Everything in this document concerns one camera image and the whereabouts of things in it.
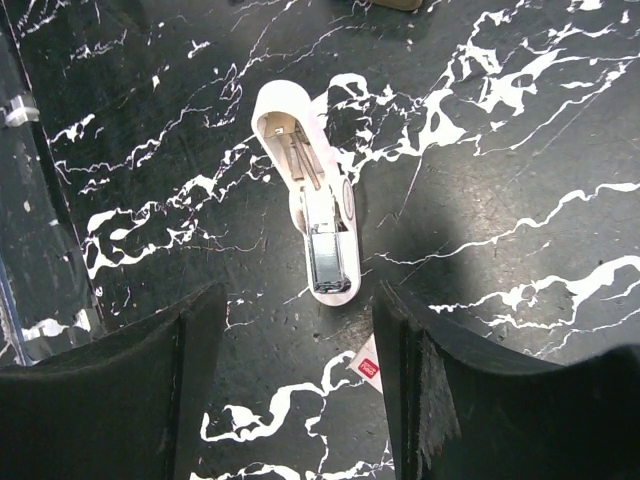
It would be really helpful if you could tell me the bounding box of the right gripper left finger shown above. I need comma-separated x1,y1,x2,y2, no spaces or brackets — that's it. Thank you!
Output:
1,283,227,479

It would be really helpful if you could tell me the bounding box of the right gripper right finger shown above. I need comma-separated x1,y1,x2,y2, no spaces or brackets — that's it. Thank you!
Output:
372,282,639,479

